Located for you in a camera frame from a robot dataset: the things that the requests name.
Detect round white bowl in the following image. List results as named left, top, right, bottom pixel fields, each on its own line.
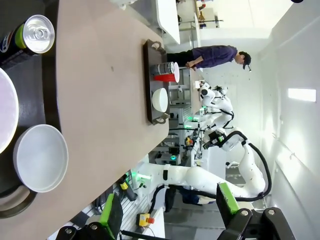
left=151, top=87, right=169, bottom=113

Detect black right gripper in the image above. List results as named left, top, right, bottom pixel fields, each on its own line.
left=202, top=128, right=227, bottom=150

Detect bright rectangular wall light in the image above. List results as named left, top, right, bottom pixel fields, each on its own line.
left=287, top=88, right=317, bottom=102

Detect white plastic lid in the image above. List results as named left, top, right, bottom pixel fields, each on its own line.
left=12, top=123, right=70, bottom=194

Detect person in purple with cap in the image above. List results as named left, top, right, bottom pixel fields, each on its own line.
left=166, top=44, right=252, bottom=74

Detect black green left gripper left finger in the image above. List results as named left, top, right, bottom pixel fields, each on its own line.
left=55, top=192, right=124, bottom=240

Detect yellow emergency stop button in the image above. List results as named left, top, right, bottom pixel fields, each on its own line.
left=135, top=212, right=155, bottom=227

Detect aluminium frame workbench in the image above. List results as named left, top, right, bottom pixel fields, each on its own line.
left=168, top=66, right=194, bottom=131

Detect dark brown plastic tray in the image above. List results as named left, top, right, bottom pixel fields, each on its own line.
left=0, top=0, right=64, bottom=220
left=142, top=38, right=171, bottom=126

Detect white background table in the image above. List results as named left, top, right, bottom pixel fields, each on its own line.
left=155, top=0, right=182, bottom=46

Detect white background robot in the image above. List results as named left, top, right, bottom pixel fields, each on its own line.
left=198, top=83, right=235, bottom=130

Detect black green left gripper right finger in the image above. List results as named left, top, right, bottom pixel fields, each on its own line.
left=215, top=182, right=297, bottom=240

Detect red plastic party cup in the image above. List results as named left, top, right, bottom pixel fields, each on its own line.
left=0, top=66, right=20, bottom=155
left=152, top=61, right=181, bottom=84

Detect dark braided cable hose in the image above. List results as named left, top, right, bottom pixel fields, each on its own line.
left=150, top=130, right=273, bottom=214

